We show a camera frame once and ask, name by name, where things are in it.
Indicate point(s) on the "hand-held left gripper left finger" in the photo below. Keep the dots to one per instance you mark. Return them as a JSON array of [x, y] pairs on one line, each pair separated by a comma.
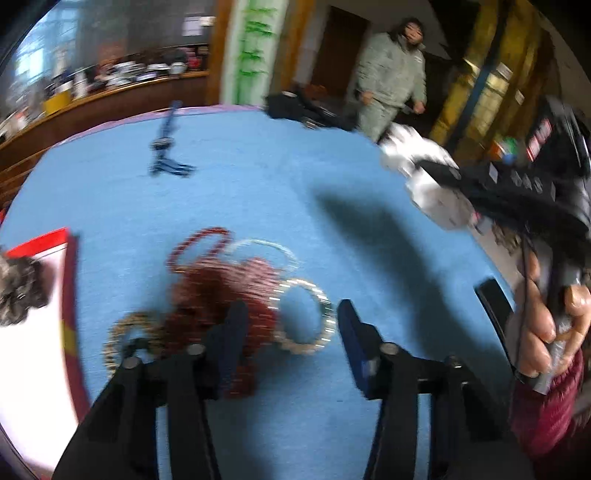
[[231, 332]]

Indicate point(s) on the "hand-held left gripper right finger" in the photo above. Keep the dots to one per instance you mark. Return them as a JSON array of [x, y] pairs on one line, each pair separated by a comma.
[[355, 341]]

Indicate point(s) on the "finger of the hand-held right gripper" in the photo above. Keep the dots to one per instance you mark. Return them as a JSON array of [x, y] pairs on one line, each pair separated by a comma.
[[438, 171]]

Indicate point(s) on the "red dotted scrunchie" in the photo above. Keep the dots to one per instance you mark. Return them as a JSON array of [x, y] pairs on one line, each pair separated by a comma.
[[203, 286]]

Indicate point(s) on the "red box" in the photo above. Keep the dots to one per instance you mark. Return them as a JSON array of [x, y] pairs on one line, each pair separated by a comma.
[[27, 369]]

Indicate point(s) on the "person's right forearm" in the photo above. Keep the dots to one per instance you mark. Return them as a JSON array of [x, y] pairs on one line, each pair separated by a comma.
[[554, 415]]

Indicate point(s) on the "person's right hand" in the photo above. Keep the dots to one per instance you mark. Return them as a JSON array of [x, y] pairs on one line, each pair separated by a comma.
[[535, 332]]

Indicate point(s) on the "white crumpled cloth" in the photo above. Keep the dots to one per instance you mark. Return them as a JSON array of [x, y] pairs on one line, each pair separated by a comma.
[[434, 203]]

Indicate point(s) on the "black flat object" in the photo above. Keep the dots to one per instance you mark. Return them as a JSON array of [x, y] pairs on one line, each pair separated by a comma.
[[494, 304]]

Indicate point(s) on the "blue tablecloth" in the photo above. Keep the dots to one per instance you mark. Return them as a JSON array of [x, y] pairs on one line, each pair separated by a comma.
[[277, 184]]

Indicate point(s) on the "black bag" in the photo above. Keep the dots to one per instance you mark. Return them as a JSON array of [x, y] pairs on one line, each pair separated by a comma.
[[295, 108]]

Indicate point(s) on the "grey sheer scrunchie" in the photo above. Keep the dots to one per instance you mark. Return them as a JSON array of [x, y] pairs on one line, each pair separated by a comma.
[[18, 290]]

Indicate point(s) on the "bamboo painted panel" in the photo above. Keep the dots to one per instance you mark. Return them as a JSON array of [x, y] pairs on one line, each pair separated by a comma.
[[254, 46]]

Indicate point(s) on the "wooden counter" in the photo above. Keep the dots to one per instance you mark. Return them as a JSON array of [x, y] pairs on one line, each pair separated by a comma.
[[115, 106]]

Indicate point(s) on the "clutter of small items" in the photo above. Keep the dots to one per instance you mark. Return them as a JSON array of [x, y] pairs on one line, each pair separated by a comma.
[[138, 69]]

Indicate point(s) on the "glass window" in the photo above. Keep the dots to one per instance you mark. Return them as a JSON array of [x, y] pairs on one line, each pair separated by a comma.
[[115, 32]]

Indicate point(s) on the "golden frame panel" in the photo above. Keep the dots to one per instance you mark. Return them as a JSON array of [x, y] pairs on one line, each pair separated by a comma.
[[489, 83]]

